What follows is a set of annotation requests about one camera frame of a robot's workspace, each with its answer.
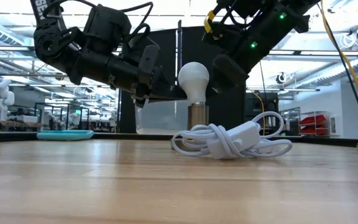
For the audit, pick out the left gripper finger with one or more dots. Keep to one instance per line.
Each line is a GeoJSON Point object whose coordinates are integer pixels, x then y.
{"type": "Point", "coordinates": [169, 94]}

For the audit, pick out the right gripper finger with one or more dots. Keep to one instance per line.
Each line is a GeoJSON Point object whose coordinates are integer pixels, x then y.
{"type": "Point", "coordinates": [227, 74]}

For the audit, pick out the white lightbulb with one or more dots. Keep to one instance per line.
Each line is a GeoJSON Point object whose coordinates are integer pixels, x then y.
{"type": "Point", "coordinates": [194, 79]}

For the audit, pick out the metal lamp socket base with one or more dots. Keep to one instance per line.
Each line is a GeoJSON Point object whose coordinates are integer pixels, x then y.
{"type": "Point", "coordinates": [197, 116]}

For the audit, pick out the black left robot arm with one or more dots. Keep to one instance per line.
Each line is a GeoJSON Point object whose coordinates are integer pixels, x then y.
{"type": "Point", "coordinates": [61, 46]}

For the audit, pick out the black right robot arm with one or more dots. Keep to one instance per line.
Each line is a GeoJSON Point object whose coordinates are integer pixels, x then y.
{"type": "Point", "coordinates": [291, 9]}

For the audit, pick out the translucent plastic box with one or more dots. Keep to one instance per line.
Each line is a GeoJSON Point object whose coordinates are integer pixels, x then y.
{"type": "Point", "coordinates": [157, 119]}

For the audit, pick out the yellow tape tag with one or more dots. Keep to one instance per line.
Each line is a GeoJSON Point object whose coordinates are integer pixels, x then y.
{"type": "Point", "coordinates": [209, 21]}

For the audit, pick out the black equipment cabinet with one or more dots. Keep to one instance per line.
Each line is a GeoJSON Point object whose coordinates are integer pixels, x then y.
{"type": "Point", "coordinates": [270, 102]}

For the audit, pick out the blue calculator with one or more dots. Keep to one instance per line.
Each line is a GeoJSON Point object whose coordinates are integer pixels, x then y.
{"type": "Point", "coordinates": [64, 135]}

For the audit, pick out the red bin shelf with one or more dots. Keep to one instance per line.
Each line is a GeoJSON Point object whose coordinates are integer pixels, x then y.
{"type": "Point", "coordinates": [314, 124]}

